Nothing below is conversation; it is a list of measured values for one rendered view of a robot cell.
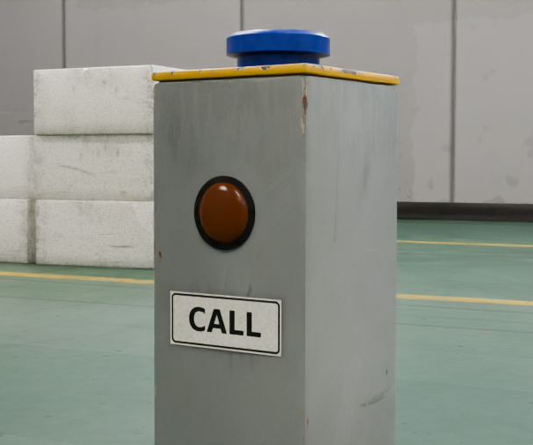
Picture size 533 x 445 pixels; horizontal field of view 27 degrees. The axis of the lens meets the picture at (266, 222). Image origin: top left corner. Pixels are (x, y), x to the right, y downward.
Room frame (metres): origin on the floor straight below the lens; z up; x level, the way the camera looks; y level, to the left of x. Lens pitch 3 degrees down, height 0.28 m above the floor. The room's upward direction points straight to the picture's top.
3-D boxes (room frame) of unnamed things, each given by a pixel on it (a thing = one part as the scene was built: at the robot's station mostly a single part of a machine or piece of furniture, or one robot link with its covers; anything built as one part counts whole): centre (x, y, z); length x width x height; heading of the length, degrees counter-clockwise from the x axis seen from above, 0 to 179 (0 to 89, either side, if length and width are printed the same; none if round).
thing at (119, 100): (3.18, 0.39, 0.45); 0.39 x 0.39 x 0.18; 64
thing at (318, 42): (0.43, 0.00, 0.32); 0.04 x 0.04 x 0.02
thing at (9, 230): (3.36, 0.76, 0.09); 0.39 x 0.39 x 0.18; 64
